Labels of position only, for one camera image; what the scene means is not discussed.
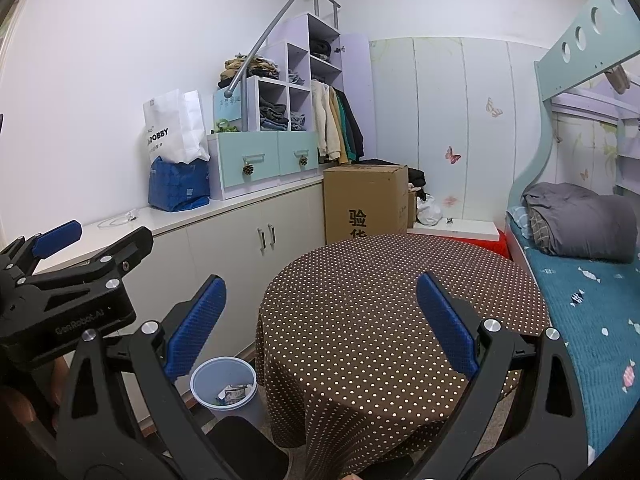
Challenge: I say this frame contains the tan hanging cloth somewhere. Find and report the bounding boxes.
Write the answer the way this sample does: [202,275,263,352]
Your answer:
[602,65,631,95]

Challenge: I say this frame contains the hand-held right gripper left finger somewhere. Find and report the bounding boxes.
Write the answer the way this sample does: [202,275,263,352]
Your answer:
[55,274,236,480]

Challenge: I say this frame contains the hanging dark jacket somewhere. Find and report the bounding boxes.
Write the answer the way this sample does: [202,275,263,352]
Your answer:
[342,89,366,158]

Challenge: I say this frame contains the white wooden step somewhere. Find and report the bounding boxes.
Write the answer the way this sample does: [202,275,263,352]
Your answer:
[407,220,501,243]

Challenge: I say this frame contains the brown polka-dot tablecloth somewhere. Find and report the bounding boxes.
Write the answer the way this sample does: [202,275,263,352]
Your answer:
[255,234,551,476]

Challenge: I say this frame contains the lilac closet door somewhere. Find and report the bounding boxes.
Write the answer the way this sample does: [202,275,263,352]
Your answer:
[340,33,378,163]

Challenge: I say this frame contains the grey metal handrail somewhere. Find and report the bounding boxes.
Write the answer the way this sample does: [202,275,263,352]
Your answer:
[224,0,342,98]

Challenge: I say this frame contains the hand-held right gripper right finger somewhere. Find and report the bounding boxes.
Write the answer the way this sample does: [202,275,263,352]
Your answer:
[410,272,588,480]

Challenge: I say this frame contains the white wardrobe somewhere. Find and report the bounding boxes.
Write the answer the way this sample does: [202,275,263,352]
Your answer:
[370,36,548,231]

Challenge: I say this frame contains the hanging cream jacket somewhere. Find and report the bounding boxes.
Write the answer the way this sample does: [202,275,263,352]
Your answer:
[311,81,335,158]

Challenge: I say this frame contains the plaid grey blanket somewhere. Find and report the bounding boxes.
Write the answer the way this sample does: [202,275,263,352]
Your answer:
[527,207,551,253]

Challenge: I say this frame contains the white plastic bag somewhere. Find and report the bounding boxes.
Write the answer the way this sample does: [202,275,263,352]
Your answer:
[416,195,443,226]

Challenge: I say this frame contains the lilac bed wall shelf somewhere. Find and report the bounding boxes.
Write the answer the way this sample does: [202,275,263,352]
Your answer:
[615,105,640,196]

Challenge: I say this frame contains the blue candy-print bedsheet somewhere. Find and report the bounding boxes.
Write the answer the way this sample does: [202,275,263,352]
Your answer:
[505,210,640,466]

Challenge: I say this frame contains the grey quilt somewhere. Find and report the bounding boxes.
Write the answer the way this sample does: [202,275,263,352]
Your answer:
[522,182,638,263]

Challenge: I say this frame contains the mint drawer shelf unit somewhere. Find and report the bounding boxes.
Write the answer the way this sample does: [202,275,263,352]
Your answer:
[207,12,346,201]

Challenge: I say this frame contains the teal bunk bed frame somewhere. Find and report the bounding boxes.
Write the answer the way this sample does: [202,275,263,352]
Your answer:
[502,0,640,466]

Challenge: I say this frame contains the printed packaging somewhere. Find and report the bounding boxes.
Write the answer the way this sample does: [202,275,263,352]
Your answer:
[216,382,253,406]

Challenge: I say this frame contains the red floor mat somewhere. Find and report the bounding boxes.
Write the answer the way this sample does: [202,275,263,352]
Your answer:
[450,237,512,261]

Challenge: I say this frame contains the person's left hand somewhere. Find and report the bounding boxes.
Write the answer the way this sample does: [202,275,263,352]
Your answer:
[0,355,72,433]

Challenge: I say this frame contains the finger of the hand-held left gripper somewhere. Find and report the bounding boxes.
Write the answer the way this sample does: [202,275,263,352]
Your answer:
[20,226,154,293]
[0,220,83,273]

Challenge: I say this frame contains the white cable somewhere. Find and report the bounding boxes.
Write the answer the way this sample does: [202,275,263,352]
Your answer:
[97,210,138,231]

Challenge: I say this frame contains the hanging yellow garment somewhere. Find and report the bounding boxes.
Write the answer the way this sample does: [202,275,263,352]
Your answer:
[327,87,349,164]

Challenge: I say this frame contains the pile of folded clothes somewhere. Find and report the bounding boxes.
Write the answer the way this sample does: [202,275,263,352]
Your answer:
[217,54,281,92]

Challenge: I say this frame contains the hanging green garment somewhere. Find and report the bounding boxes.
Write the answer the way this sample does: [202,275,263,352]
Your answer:
[336,92,357,161]

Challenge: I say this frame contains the white low cabinet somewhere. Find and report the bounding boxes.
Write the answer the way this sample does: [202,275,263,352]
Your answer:
[30,176,328,433]

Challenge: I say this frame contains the blue bag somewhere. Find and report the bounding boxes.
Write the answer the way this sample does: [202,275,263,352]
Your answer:
[148,156,211,212]

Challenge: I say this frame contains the tall cardboard box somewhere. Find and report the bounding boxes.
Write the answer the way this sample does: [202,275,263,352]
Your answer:
[322,163,410,247]

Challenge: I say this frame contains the black clothes heap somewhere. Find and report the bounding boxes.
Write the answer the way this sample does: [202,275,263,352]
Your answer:
[407,165,427,201]

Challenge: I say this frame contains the blue plastic waste bin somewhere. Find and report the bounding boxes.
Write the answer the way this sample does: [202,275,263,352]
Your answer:
[190,356,263,428]

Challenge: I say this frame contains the folded jeans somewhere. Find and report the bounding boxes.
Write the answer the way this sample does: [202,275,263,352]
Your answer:
[259,102,307,132]

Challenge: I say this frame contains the white paper shopping bag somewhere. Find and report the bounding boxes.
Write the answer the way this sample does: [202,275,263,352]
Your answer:
[142,89,211,165]

